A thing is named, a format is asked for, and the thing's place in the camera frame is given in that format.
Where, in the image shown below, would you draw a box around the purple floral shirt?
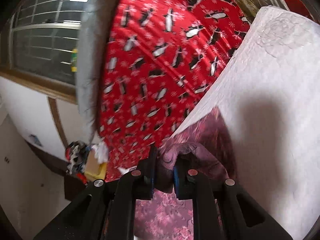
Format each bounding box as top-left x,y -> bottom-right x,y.
134,107 -> 236,239

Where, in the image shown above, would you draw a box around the grey pillow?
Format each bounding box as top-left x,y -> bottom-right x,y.
75,0 -> 119,142

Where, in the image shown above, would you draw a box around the pile of clothes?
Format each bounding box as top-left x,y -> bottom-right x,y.
65,141 -> 91,185

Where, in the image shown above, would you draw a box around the yellow cardboard box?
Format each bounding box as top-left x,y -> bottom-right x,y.
84,150 -> 107,181

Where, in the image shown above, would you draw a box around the window with bars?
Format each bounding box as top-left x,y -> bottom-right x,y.
0,0 -> 98,86

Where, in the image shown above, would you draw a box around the white quilted mat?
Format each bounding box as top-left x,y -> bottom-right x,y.
179,6 -> 319,239

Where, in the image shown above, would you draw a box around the red penguin print blanket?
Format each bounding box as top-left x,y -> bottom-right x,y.
97,0 -> 249,181

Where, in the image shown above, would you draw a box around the red cushion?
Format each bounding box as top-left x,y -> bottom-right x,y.
284,0 -> 313,20

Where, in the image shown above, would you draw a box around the white plastic bag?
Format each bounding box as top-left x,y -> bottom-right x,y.
91,141 -> 109,164

